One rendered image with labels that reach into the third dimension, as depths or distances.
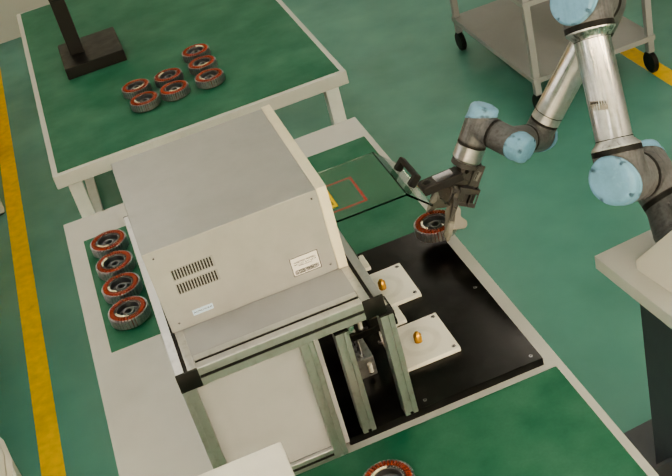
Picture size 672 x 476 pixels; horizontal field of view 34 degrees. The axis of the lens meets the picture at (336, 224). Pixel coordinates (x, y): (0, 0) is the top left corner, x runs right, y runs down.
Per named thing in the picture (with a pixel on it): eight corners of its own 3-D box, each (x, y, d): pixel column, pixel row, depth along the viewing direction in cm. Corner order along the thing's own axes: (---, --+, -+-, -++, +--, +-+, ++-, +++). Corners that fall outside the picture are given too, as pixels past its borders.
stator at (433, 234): (447, 214, 293) (445, 203, 291) (464, 233, 284) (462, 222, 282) (409, 229, 292) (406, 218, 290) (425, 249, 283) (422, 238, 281)
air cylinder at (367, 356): (367, 354, 259) (362, 337, 256) (378, 373, 253) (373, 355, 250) (347, 362, 258) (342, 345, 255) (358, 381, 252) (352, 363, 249)
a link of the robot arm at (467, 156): (464, 149, 274) (451, 136, 281) (458, 165, 276) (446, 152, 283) (490, 153, 277) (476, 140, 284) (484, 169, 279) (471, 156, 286)
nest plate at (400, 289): (400, 266, 285) (399, 262, 284) (421, 296, 272) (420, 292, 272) (347, 287, 283) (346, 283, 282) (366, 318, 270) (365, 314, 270)
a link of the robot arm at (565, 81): (612, -33, 267) (523, 136, 290) (591, -35, 259) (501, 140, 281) (650, -11, 261) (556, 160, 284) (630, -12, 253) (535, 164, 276)
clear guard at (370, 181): (397, 164, 281) (393, 144, 278) (433, 206, 261) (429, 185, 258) (279, 209, 277) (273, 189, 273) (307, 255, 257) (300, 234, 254)
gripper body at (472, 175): (473, 211, 284) (489, 169, 279) (445, 207, 280) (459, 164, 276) (461, 198, 290) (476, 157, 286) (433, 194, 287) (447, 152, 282)
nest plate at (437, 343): (436, 316, 265) (435, 312, 264) (461, 350, 252) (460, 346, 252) (379, 339, 263) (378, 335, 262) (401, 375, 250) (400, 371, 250)
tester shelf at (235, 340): (293, 169, 278) (289, 154, 276) (387, 311, 222) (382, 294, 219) (128, 231, 272) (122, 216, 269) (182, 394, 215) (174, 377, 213)
